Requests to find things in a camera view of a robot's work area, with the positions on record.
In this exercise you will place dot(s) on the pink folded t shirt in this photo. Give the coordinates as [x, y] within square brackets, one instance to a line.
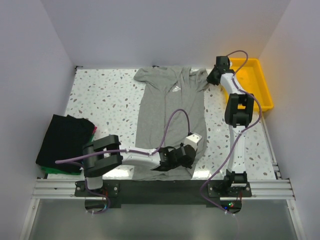
[94, 131]

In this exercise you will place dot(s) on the yellow plastic bin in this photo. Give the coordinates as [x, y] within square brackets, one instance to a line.
[252, 79]

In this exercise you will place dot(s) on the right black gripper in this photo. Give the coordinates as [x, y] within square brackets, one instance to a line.
[209, 78]

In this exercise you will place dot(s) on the grey t shirt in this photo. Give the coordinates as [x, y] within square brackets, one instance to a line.
[172, 105]

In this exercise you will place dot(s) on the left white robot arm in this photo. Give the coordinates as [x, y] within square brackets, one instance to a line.
[103, 155]

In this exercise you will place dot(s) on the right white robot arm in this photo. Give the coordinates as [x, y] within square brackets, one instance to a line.
[238, 116]

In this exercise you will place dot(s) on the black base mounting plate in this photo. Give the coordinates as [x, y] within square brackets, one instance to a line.
[155, 192]

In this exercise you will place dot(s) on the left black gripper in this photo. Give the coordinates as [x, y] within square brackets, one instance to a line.
[188, 164]

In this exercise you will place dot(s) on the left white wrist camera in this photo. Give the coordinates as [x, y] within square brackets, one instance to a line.
[192, 140]

